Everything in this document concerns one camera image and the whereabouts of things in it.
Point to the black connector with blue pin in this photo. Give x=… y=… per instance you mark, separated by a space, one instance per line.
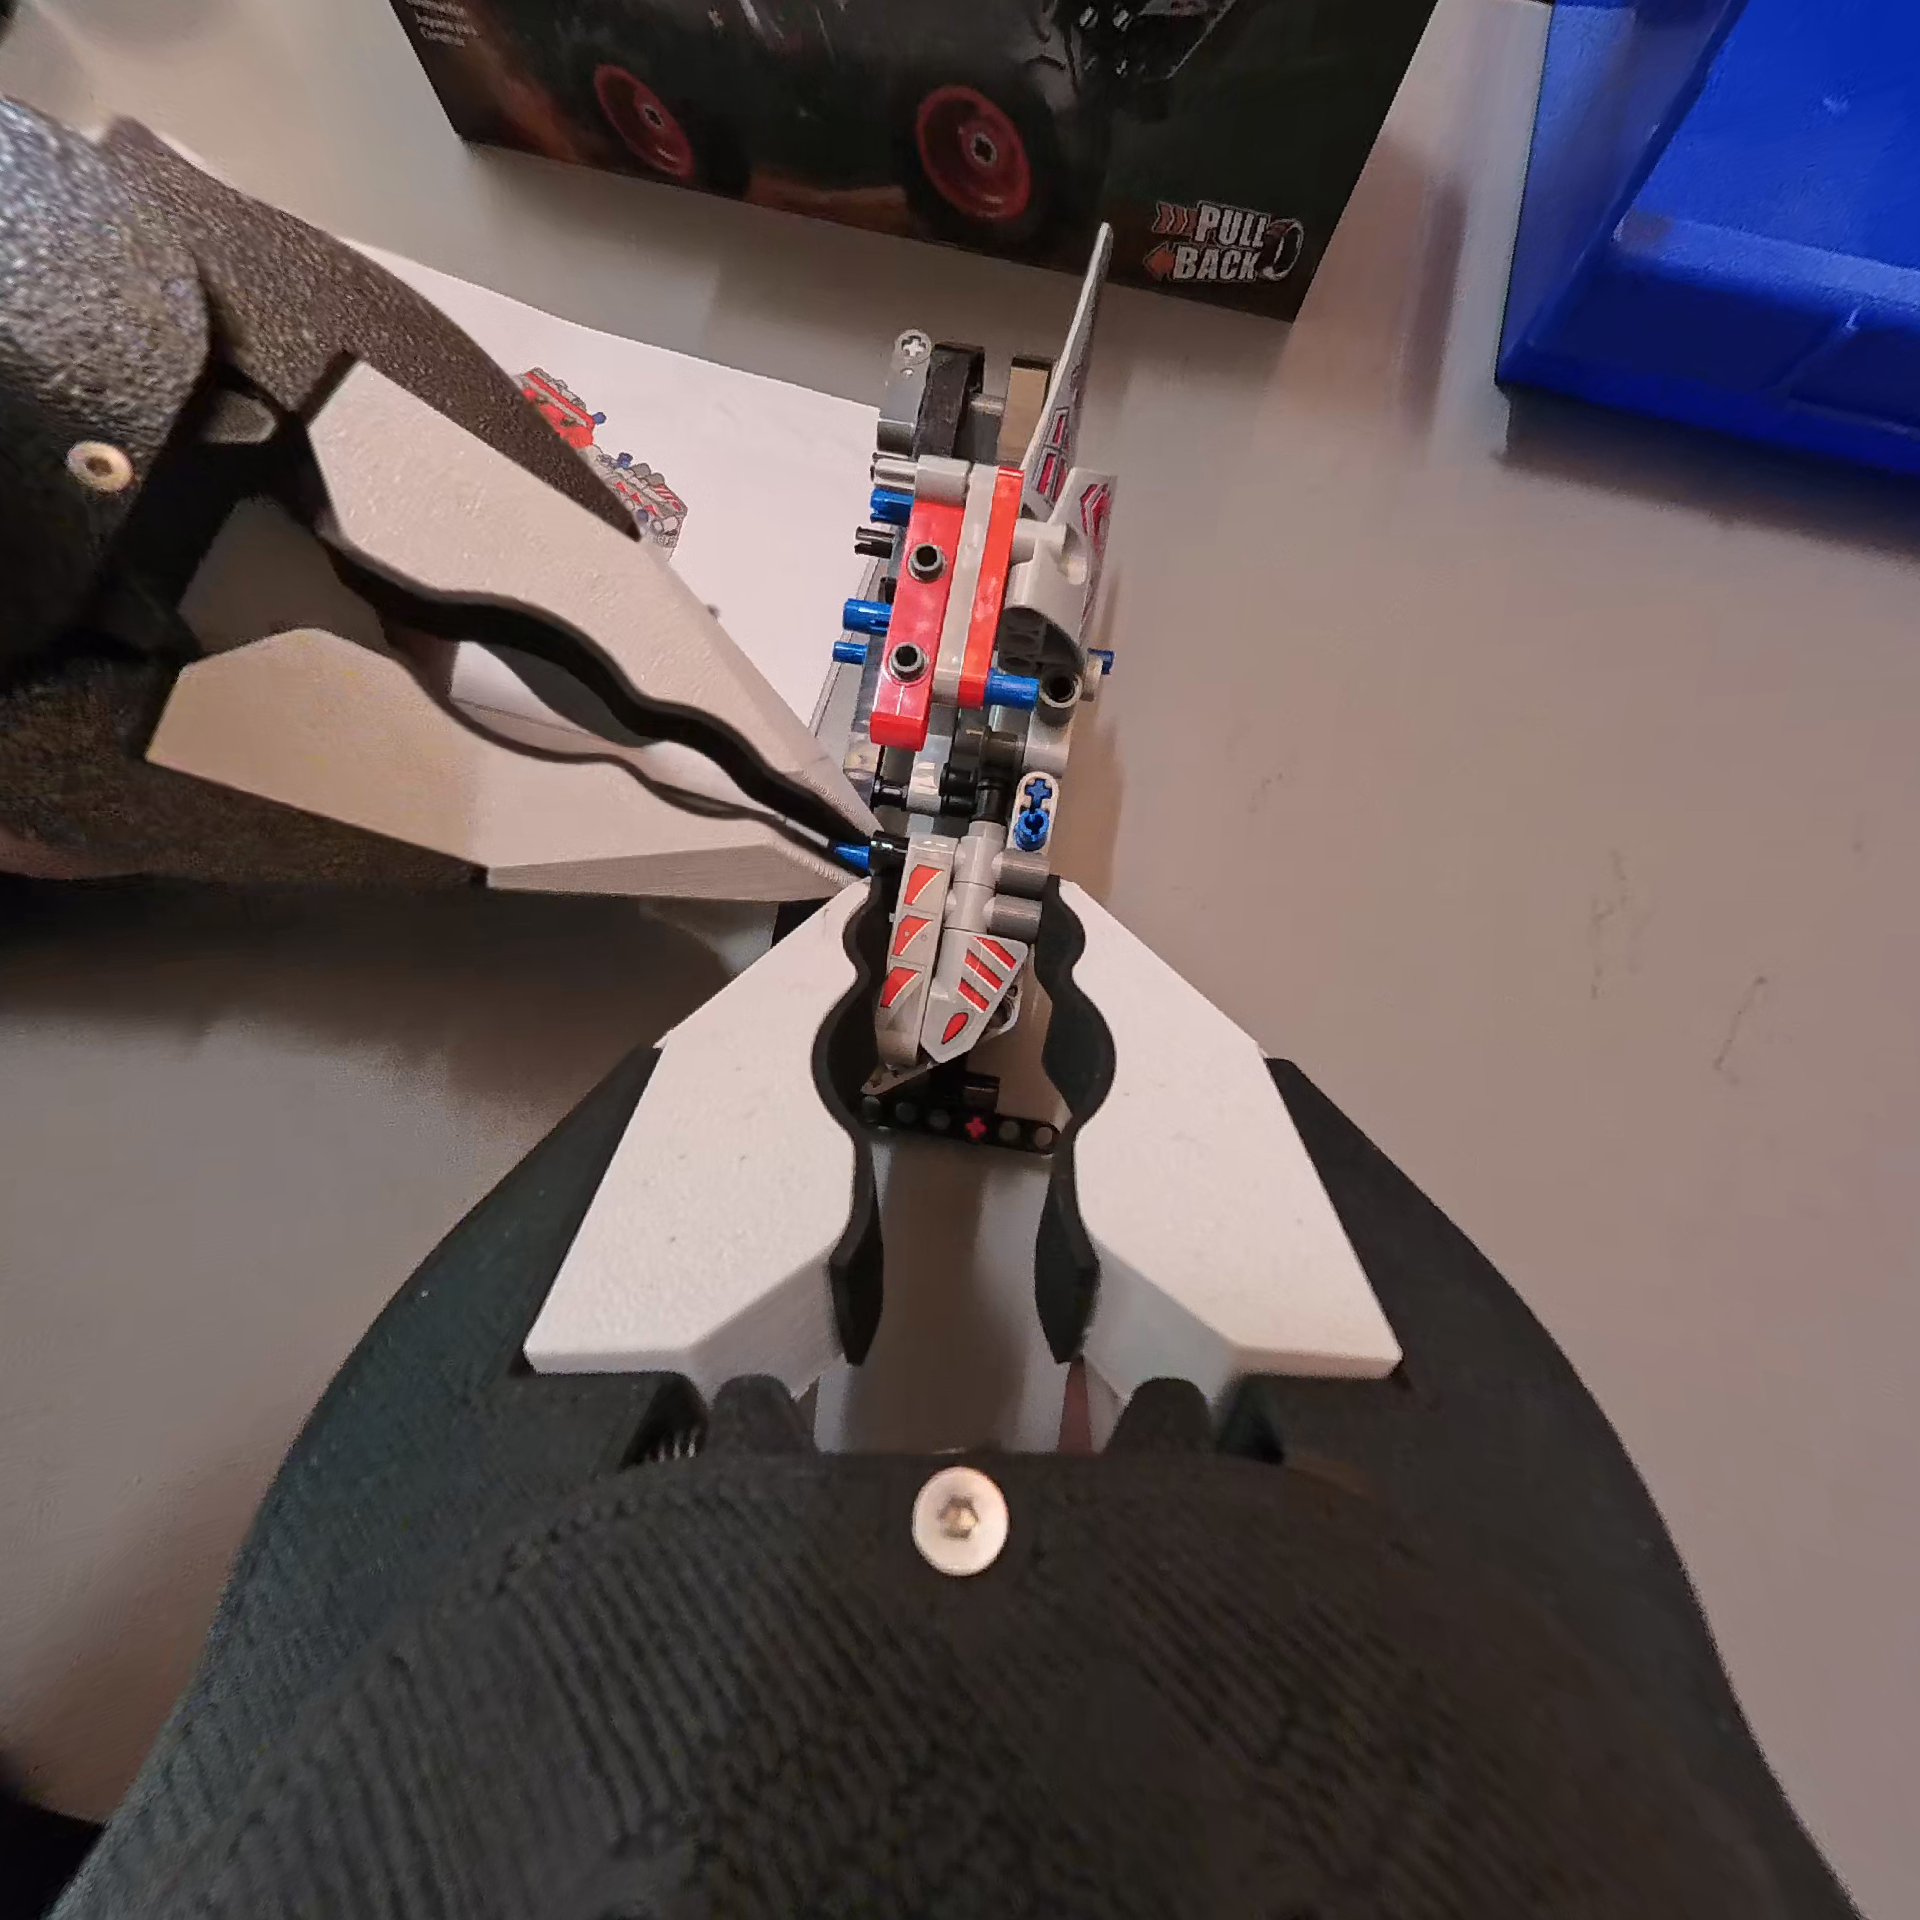
x=853 y=855

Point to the blue storage bin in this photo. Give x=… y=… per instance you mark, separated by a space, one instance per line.
x=1771 y=270

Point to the black toy set box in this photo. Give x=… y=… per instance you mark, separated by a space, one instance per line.
x=1274 y=151

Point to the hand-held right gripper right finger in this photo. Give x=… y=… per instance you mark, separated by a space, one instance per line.
x=1231 y=1201

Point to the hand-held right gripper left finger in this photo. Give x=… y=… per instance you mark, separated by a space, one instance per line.
x=704 y=1201

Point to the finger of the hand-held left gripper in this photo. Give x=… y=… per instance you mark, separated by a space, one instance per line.
x=374 y=764
x=450 y=489

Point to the white instruction booklet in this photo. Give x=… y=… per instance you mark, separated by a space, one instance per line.
x=751 y=451

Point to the toy brick vehicle model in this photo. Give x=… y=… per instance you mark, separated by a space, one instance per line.
x=944 y=600

